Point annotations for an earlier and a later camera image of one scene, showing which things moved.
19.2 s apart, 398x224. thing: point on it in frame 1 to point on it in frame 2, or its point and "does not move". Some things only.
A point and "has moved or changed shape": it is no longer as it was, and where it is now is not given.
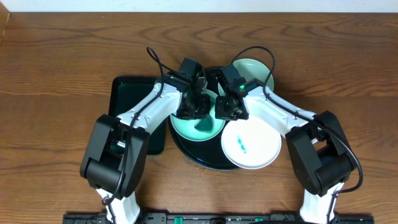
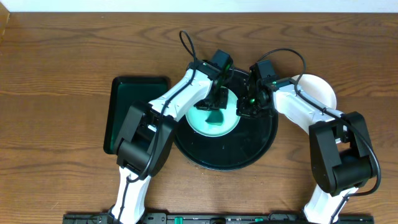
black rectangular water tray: [125, 91] does not move
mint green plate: [185, 128] has moved or changed shape
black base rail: [213, 218] does not move
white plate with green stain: [250, 144] to [317, 88]
